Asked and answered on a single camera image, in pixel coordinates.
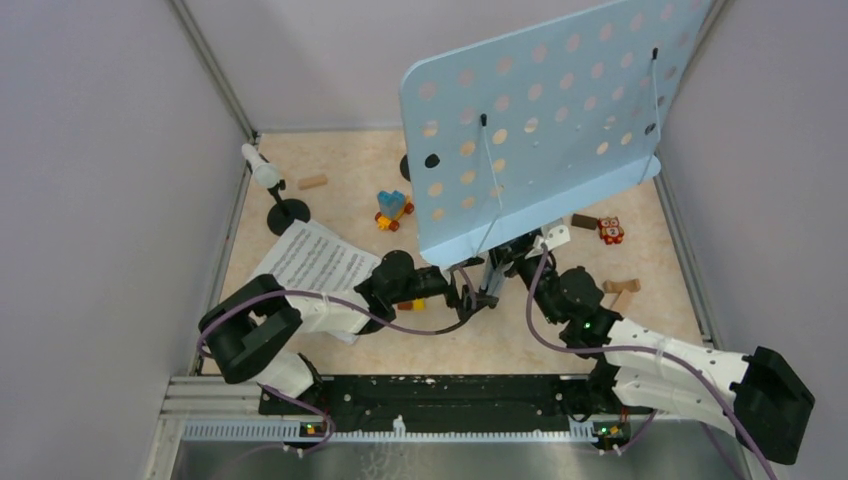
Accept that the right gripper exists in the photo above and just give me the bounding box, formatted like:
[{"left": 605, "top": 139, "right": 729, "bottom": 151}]
[{"left": 487, "top": 222, "right": 562, "bottom": 324}]

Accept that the light blue music stand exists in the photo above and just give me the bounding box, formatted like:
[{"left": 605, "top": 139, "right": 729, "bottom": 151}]
[{"left": 399, "top": 0, "right": 711, "bottom": 268}]

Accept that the sheet music page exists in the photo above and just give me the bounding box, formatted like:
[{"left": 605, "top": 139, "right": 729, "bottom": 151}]
[{"left": 251, "top": 219, "right": 382, "bottom": 346}]

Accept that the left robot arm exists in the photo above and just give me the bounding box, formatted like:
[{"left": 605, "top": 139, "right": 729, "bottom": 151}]
[{"left": 197, "top": 250, "right": 498, "bottom": 414}]

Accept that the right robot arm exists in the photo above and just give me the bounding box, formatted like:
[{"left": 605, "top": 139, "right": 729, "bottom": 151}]
[{"left": 489, "top": 232, "right": 815, "bottom": 465}]

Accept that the dark brown block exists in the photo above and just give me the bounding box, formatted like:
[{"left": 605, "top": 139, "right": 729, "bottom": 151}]
[{"left": 571, "top": 213, "right": 599, "bottom": 231}]

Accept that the red owl toy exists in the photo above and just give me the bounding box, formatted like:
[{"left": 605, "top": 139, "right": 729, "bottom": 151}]
[{"left": 597, "top": 216, "right": 625, "bottom": 245}]

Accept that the tan wooden block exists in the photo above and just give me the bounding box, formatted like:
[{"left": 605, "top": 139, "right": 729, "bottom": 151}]
[
  {"left": 602, "top": 278, "right": 641, "bottom": 294},
  {"left": 610, "top": 290, "right": 634, "bottom": 316}
]

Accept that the tan wooden block right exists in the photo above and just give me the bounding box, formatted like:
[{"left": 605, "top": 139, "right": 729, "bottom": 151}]
[{"left": 610, "top": 290, "right": 634, "bottom": 316}]

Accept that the blue toy train block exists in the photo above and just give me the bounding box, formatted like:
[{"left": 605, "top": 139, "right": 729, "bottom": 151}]
[{"left": 375, "top": 190, "right": 415, "bottom": 231}]

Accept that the blue microphone on stand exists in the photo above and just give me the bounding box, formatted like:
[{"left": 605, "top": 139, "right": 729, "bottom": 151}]
[{"left": 399, "top": 154, "right": 411, "bottom": 182}]

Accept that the light wooden block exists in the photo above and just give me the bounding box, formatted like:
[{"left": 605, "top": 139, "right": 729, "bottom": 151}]
[{"left": 297, "top": 174, "right": 329, "bottom": 191}]

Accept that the white microphone on stand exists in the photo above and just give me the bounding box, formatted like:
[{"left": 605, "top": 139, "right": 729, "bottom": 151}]
[{"left": 241, "top": 143, "right": 311, "bottom": 236}]

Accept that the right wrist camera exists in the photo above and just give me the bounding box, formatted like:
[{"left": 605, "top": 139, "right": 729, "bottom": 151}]
[{"left": 525, "top": 222, "right": 571, "bottom": 259}]

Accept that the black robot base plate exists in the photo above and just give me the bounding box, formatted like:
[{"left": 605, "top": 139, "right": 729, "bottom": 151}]
[{"left": 258, "top": 374, "right": 649, "bottom": 433}]

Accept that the aluminium frame rail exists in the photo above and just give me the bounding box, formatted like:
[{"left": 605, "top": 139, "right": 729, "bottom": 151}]
[{"left": 142, "top": 0, "right": 266, "bottom": 480}]

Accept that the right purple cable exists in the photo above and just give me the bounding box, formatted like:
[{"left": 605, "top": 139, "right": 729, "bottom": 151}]
[{"left": 525, "top": 245, "right": 780, "bottom": 480}]

